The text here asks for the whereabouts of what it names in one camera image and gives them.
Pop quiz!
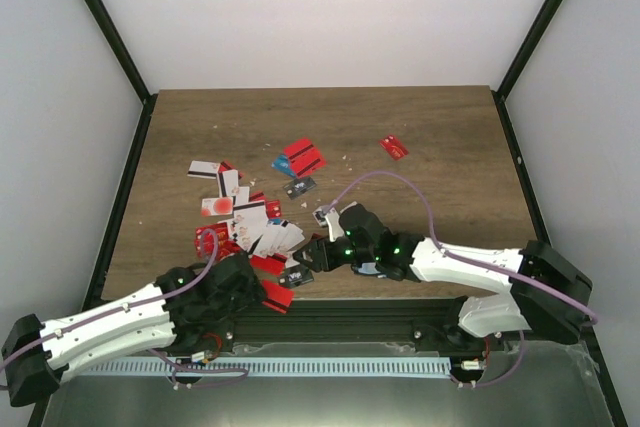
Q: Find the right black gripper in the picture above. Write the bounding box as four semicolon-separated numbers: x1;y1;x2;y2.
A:
293;236;378;273

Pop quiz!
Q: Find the red striped card bottom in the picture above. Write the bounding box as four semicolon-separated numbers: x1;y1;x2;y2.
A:
261;280;294;314

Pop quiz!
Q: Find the red striped card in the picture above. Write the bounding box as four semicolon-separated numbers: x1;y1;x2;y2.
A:
283;138;326;178
309;233;328;245
261;280;294;314

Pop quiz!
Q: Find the blue leather card holder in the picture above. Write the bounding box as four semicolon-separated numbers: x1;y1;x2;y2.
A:
351;262;387;279

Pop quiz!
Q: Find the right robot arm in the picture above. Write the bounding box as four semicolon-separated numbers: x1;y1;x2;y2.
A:
293;203;594;350

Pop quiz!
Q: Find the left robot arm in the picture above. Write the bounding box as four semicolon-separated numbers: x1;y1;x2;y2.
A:
1;253;266;407

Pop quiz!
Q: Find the black VIP card bottom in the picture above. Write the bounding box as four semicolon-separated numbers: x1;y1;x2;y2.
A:
278;265;314;289

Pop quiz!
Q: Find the black vip card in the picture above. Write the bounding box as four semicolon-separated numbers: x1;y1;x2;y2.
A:
278;265;314;289
283;176;317;199

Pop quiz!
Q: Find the red gold cards pile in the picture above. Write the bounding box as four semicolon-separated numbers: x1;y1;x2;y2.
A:
194;221;241;260

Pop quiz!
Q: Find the small red card centre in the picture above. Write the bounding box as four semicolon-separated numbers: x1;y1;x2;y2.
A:
265;200;282;219

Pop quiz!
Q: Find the black VIP card top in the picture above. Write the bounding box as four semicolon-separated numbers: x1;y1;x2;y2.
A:
283;176;317;199

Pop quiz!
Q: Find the red striped card top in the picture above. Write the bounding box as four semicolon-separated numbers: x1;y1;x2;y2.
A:
283;138;326;178

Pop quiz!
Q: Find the white red-circle card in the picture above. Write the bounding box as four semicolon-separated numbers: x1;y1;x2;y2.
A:
201;197;234;217

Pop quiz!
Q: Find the blue card top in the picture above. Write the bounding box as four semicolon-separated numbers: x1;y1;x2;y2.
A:
271;154;296;178

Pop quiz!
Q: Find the white striped card upright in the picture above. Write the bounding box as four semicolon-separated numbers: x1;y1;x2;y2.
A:
217;169;239;197

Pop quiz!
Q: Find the white striped card top-left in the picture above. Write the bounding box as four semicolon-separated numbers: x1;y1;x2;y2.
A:
187;160;220;179

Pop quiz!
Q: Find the red card far right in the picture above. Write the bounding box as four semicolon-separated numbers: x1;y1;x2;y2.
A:
379;134;409;161

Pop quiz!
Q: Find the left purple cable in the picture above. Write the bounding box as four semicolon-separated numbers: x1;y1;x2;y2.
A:
0;227;250;391

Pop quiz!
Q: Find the purple cable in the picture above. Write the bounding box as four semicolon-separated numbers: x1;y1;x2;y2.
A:
324;171;599;390
0;227;250;391

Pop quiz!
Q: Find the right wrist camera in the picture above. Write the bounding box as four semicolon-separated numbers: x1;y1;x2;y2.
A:
313;206;344;242

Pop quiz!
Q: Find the black aluminium frame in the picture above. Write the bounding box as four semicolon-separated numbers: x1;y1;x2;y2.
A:
27;0;629;427

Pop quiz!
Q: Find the light blue slotted rail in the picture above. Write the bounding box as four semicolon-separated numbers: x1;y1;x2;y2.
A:
83;357;451;379

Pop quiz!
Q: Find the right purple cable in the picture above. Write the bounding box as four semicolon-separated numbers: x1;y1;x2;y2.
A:
324;171;599;390

